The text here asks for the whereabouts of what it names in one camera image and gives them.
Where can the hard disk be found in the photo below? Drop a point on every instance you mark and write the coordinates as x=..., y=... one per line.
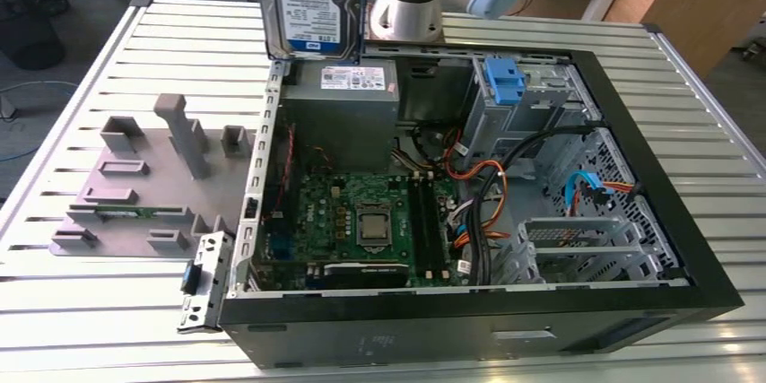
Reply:
x=311, y=6

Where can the grey power supply unit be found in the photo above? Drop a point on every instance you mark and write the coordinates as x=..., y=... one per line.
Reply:
x=335, y=132

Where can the blue drive bay latch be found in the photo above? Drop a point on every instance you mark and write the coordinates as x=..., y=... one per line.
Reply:
x=506, y=82

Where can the black mesh waste bin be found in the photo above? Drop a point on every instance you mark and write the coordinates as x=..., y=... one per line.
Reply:
x=30, y=42

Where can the green motherboard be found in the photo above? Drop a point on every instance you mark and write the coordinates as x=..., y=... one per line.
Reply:
x=323, y=203

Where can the grey parts rack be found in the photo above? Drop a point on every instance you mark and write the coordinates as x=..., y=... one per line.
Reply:
x=167, y=194

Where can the white floor box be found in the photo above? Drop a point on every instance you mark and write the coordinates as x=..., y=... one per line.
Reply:
x=7, y=107

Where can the silver CPU in socket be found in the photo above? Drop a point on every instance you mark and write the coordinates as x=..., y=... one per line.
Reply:
x=374, y=226

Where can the black RAM slot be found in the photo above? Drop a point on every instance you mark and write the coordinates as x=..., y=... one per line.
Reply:
x=437, y=226
x=422, y=226

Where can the green RAM stick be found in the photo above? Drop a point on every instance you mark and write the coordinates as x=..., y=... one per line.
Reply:
x=126, y=211

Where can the wooden cabinet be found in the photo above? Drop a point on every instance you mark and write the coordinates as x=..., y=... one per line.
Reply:
x=706, y=6

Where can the black graphics card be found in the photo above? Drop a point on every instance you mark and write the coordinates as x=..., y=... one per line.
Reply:
x=365, y=273

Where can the black chair base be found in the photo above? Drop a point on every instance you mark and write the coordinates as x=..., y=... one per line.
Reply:
x=756, y=49

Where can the black PC case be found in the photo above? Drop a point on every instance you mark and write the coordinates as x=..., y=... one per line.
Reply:
x=419, y=329

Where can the metal expansion slot bracket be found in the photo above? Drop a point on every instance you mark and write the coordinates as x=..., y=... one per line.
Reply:
x=210, y=262

